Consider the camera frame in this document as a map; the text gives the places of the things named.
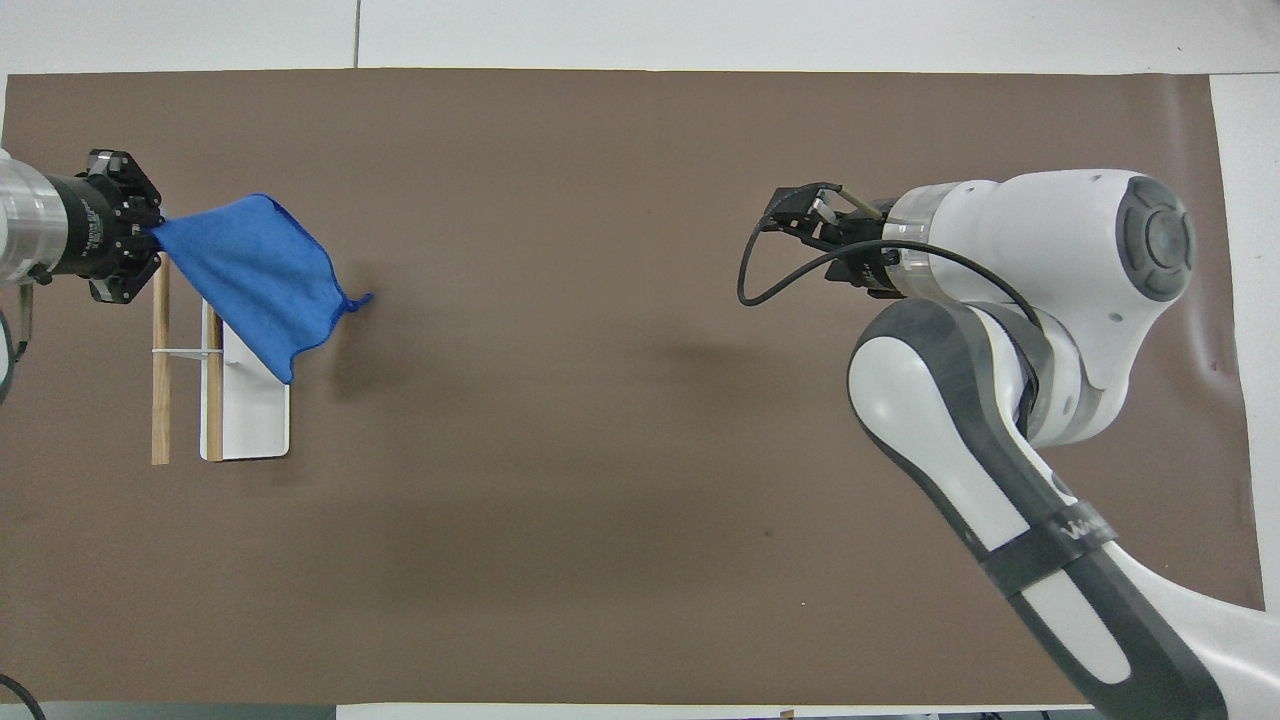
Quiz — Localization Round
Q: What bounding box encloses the wooden towel rack white base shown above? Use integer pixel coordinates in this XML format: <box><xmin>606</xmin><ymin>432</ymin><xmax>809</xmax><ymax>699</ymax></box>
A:
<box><xmin>150</xmin><ymin>254</ymin><xmax>292</xmax><ymax>467</ymax></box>

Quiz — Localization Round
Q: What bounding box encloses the blue towel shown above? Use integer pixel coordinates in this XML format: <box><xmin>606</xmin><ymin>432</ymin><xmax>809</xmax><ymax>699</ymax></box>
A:
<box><xmin>150</xmin><ymin>193</ymin><xmax>374</xmax><ymax>386</ymax></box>

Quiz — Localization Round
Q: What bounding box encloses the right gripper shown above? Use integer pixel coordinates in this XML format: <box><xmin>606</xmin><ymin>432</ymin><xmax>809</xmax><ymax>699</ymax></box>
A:
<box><xmin>761</xmin><ymin>182</ymin><xmax>907</xmax><ymax>300</ymax></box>

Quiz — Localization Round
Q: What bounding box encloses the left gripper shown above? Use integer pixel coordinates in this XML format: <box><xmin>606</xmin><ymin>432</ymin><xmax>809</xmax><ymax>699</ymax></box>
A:
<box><xmin>44</xmin><ymin>149</ymin><xmax>165</xmax><ymax>305</ymax></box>

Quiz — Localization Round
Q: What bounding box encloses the black cable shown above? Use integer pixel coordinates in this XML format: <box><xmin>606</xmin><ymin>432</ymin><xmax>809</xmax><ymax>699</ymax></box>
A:
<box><xmin>0</xmin><ymin>673</ymin><xmax>47</xmax><ymax>720</ymax></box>
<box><xmin>0</xmin><ymin>270</ymin><xmax>39</xmax><ymax>406</ymax></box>
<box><xmin>737</xmin><ymin>212</ymin><xmax>1046</xmax><ymax>331</ymax></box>

